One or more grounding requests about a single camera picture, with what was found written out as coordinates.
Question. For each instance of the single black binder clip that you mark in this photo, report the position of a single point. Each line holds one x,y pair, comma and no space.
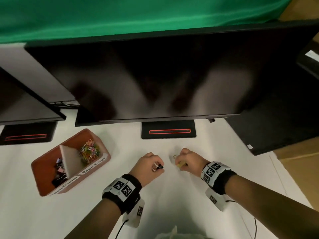
160,167

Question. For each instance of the black left wristband with markers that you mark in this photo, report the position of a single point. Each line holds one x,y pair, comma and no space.
129,196

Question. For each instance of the large yellow binder clip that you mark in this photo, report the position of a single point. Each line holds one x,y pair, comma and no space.
180,165

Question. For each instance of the plain cardboard box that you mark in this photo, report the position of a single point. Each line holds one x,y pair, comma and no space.
301,176

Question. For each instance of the black case with white tape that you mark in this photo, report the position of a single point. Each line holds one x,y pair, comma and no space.
309,64

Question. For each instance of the black monitor stand red stripe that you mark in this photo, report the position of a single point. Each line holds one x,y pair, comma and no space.
27,129

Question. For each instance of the person's left forearm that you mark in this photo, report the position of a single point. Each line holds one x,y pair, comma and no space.
97,221

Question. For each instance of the green shirt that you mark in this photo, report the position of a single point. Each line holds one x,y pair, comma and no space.
174,235

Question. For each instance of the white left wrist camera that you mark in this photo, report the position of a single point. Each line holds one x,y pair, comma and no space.
133,216

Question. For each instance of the person's right hand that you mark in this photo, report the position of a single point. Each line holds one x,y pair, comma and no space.
194,163

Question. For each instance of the orange divided sorting box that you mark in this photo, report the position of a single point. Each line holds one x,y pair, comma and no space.
44,169

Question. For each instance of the black laptop with orange stripe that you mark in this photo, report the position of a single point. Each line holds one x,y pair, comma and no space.
169,124

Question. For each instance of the small black bracket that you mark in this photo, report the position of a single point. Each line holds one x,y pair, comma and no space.
211,120

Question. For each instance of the sorted heap of binder clips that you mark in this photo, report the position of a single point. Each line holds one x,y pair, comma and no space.
59,174

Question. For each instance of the sorted heap of paper clips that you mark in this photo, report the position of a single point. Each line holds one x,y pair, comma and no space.
89,150

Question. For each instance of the person's right forearm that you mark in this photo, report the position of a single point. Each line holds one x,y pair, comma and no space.
274,211

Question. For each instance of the person's left hand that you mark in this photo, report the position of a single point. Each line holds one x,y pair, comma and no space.
147,169

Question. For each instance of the black wristband with markers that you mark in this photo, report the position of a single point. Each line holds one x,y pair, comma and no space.
129,196
221,181

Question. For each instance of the black right wristband with markers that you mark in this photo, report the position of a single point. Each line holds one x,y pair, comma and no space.
221,181

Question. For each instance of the wide black computer monitor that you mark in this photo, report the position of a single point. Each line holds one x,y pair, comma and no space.
162,77

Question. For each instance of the green fabric backdrop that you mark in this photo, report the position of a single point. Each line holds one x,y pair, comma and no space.
124,14

